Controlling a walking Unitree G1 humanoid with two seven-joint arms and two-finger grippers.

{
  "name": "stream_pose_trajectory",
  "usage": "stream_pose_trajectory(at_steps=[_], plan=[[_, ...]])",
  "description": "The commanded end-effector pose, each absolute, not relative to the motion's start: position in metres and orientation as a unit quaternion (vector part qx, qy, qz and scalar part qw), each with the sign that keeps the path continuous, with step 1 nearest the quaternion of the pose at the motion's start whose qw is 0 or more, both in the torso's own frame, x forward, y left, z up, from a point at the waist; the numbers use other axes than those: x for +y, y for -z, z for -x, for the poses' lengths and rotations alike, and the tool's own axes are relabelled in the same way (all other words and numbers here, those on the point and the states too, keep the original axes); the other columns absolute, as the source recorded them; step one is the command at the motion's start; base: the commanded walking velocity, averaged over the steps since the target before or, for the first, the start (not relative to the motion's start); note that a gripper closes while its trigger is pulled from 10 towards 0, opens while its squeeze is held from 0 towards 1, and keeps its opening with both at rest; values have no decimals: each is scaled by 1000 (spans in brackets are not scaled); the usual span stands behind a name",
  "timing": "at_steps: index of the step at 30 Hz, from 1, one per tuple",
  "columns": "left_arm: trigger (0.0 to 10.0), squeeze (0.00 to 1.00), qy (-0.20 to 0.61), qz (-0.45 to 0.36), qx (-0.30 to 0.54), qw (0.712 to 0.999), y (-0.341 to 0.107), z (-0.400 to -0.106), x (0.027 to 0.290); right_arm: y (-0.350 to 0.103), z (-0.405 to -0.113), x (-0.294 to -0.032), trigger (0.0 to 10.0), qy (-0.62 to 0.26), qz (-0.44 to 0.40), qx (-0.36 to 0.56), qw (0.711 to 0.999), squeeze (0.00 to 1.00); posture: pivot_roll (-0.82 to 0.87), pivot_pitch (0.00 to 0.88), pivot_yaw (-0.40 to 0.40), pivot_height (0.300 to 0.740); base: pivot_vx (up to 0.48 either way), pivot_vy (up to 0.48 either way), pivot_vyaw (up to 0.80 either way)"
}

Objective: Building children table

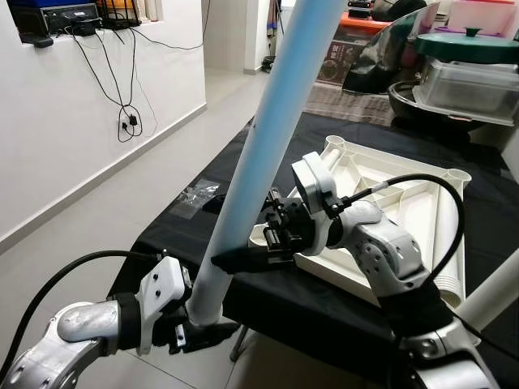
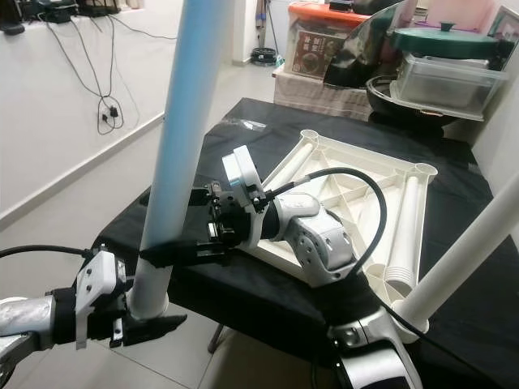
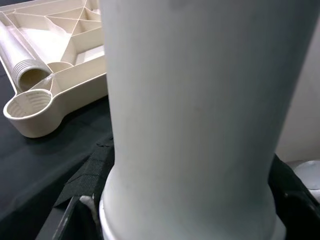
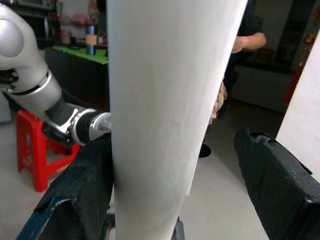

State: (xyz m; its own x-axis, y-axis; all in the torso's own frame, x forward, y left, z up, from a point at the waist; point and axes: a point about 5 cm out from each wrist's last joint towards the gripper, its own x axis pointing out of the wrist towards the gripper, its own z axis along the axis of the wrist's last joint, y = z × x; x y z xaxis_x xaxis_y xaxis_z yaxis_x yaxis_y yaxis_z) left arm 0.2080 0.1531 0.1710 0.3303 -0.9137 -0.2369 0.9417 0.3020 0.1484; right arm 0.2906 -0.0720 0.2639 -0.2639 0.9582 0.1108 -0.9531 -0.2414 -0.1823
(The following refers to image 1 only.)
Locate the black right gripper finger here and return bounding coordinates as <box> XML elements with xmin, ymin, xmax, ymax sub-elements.
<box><xmin>211</xmin><ymin>247</ymin><xmax>297</xmax><ymax>274</ymax></box>

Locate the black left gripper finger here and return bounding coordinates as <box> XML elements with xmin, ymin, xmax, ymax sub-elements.
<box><xmin>188</xmin><ymin>321</ymin><xmax>242</xmax><ymax>351</ymax></box>

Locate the white plastic table leg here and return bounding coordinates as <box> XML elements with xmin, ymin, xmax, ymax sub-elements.
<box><xmin>323</xmin><ymin>144</ymin><xmax>351</xmax><ymax>173</ymax></box>
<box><xmin>187</xmin><ymin>0</ymin><xmax>348</xmax><ymax>327</ymax></box>
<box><xmin>434</xmin><ymin>178</ymin><xmax>471</xmax><ymax>293</ymax></box>
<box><xmin>458</xmin><ymin>251</ymin><xmax>519</xmax><ymax>333</ymax></box>

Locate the grey metal folding table leg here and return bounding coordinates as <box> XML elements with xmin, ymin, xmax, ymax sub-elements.
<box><xmin>229</xmin><ymin>324</ymin><xmax>249</xmax><ymax>363</ymax></box>

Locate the black tablecloth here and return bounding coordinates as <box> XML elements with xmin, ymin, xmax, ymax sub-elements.
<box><xmin>109</xmin><ymin>109</ymin><xmax>519</xmax><ymax>389</ymax></box>

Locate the flat clear tape patch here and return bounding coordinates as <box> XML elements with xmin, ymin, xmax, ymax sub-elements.
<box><xmin>174</xmin><ymin>180</ymin><xmax>224</xmax><ymax>216</ymax></box>

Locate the white plastic table top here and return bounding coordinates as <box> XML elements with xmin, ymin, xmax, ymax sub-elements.
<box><xmin>247</xmin><ymin>134</ymin><xmax>473</xmax><ymax>313</ymax></box>

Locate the patterned cloth covered bench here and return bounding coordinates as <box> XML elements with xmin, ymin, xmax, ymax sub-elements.
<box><xmin>304</xmin><ymin>81</ymin><xmax>406</xmax><ymax>126</ymax></box>

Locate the brown printed carton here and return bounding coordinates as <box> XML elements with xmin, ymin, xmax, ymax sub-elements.
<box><xmin>318</xmin><ymin>41</ymin><xmax>366</xmax><ymax>86</ymax></box>

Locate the shiny black plastic bag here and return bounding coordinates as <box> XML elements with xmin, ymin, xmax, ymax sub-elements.
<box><xmin>342</xmin><ymin>4</ymin><xmax>443</xmax><ymax>96</ymax></box>

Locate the clear bin with orange lid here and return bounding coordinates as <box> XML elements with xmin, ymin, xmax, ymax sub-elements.
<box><xmin>316</xmin><ymin>12</ymin><xmax>390</xmax><ymax>88</ymax></box>

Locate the clear plastic food container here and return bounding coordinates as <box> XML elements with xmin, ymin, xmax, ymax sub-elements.
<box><xmin>412</xmin><ymin>58</ymin><xmax>519</xmax><ymax>126</ymax></box>

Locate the green round pot lid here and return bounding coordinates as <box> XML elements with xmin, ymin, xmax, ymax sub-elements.
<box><xmin>415</xmin><ymin>26</ymin><xmax>519</xmax><ymax>66</ymax></box>

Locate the black wifi router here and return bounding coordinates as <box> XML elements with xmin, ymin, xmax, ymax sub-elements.
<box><xmin>96</xmin><ymin>0</ymin><xmax>145</xmax><ymax>32</ymax></box>

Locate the orange plastic crate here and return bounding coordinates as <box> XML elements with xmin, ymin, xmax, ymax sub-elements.
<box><xmin>105</xmin><ymin>6</ymin><xmax>139</xmax><ymax>21</ymax></box>

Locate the pink purple container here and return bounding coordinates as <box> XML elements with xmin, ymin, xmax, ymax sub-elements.
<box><xmin>446</xmin><ymin>0</ymin><xmax>519</xmax><ymax>33</ymax></box>

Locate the black set-top box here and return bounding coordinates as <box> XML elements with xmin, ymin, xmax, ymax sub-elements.
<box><xmin>32</xmin><ymin>4</ymin><xmax>102</xmax><ymax>37</ymax></box>

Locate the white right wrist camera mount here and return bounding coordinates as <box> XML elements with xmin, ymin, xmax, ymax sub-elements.
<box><xmin>290</xmin><ymin>152</ymin><xmax>340</xmax><ymax>218</ymax></box>

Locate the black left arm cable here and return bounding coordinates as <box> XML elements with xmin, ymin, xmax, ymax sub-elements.
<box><xmin>0</xmin><ymin>250</ymin><xmax>159</xmax><ymax>374</ymax></box>

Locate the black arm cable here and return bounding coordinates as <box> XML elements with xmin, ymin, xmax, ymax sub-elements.
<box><xmin>0</xmin><ymin>250</ymin><xmax>159</xmax><ymax>374</ymax></box>
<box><xmin>324</xmin><ymin>173</ymin><xmax>467</xmax><ymax>297</ymax></box>

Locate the long black tether cable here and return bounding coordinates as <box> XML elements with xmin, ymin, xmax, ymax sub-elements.
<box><xmin>450</xmin><ymin>312</ymin><xmax>519</xmax><ymax>361</ymax></box>

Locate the black coiled hose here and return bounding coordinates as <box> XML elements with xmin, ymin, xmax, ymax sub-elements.
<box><xmin>258</xmin><ymin>55</ymin><xmax>281</xmax><ymax>74</ymax></box>

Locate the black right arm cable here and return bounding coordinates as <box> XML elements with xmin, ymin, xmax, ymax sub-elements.
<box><xmin>324</xmin><ymin>173</ymin><xmax>467</xmax><ymax>297</ymax></box>

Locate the black wall power plug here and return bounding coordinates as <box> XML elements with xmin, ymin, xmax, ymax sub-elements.
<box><xmin>122</xmin><ymin>113</ymin><xmax>143</xmax><ymax>135</ymax></box>

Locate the thin black floor cable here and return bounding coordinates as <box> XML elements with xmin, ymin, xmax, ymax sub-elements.
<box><xmin>71</xmin><ymin>28</ymin><xmax>145</xmax><ymax>144</ymax></box>
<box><xmin>126</xmin><ymin>0</ymin><xmax>213</xmax><ymax>51</ymax></box>

